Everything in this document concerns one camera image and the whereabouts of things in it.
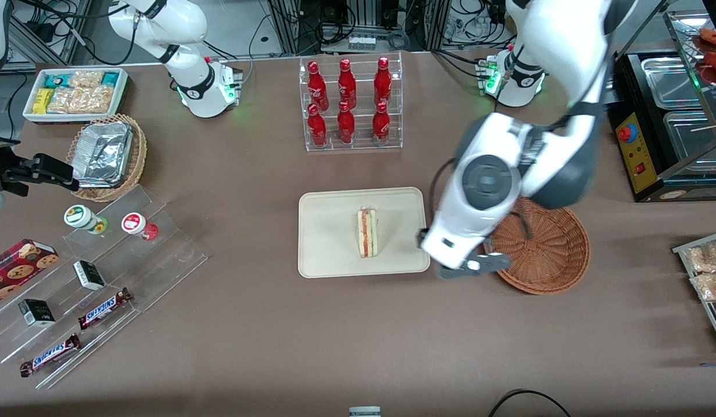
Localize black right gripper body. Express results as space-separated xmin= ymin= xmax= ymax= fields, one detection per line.
xmin=0 ymin=134 xmax=30 ymax=196

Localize triangular sandwich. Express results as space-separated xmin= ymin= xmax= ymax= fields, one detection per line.
xmin=356 ymin=207 xmax=380 ymax=259

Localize light wicker basket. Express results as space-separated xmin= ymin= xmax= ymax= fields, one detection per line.
xmin=65 ymin=114 xmax=148 ymax=203

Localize cream plastic tray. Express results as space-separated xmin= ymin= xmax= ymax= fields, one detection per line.
xmin=298 ymin=186 xmax=431 ymax=279

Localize brown wicker basket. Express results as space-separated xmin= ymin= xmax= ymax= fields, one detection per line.
xmin=483 ymin=196 xmax=591 ymax=296

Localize green lid snack cup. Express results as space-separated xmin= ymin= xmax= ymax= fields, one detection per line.
xmin=64 ymin=204 xmax=109 ymax=236

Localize white snack bin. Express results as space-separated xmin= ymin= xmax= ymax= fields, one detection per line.
xmin=23 ymin=67 xmax=129 ymax=125

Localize stacked aluminium foil trays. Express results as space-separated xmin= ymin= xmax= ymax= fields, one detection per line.
xmin=72 ymin=121 xmax=134 ymax=189

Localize large clear cracker bag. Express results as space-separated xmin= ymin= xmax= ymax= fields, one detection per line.
xmin=47 ymin=86 xmax=114 ymax=115

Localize red lid snack cup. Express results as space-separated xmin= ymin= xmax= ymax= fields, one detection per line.
xmin=121 ymin=212 xmax=160 ymax=242

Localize small clear cracker bag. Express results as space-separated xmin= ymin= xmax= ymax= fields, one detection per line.
xmin=67 ymin=70 xmax=105 ymax=89

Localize red cookie box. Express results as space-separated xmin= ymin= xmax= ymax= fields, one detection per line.
xmin=0 ymin=239 xmax=60 ymax=310

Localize small black carton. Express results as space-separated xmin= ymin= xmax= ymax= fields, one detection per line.
xmin=17 ymin=298 xmax=57 ymax=329
xmin=73 ymin=260 xmax=107 ymax=292

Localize clear acrylic bottle rack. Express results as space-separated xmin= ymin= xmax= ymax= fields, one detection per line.
xmin=299 ymin=52 xmax=403 ymax=153

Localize red cola bottle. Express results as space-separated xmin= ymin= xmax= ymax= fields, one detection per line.
xmin=307 ymin=104 xmax=328 ymax=147
xmin=337 ymin=58 xmax=358 ymax=109
xmin=307 ymin=61 xmax=330 ymax=112
xmin=373 ymin=57 xmax=393 ymax=106
xmin=372 ymin=101 xmax=391 ymax=145
xmin=336 ymin=101 xmax=357 ymax=144

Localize clear acrylic stepped display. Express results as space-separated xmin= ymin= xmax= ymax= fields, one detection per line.
xmin=0 ymin=184 xmax=208 ymax=390

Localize snickers chocolate bar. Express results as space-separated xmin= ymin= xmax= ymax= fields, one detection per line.
xmin=19 ymin=334 xmax=82 ymax=379
xmin=77 ymin=287 xmax=133 ymax=331

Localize black food warmer case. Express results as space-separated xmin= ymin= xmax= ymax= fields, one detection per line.
xmin=607 ymin=0 xmax=716 ymax=203

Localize steel warmer pan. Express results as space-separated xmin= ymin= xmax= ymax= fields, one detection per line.
xmin=640 ymin=56 xmax=707 ymax=111
xmin=662 ymin=109 xmax=716 ymax=164

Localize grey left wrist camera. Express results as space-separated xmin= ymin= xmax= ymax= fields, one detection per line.
xmin=455 ymin=253 xmax=513 ymax=279

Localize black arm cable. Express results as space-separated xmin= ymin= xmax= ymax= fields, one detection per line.
xmin=431 ymin=156 xmax=458 ymax=233

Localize black floor cable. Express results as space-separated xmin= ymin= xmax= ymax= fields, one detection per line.
xmin=487 ymin=389 xmax=572 ymax=417

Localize white wire rack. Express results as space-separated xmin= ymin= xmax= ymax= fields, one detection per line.
xmin=672 ymin=230 xmax=716 ymax=356

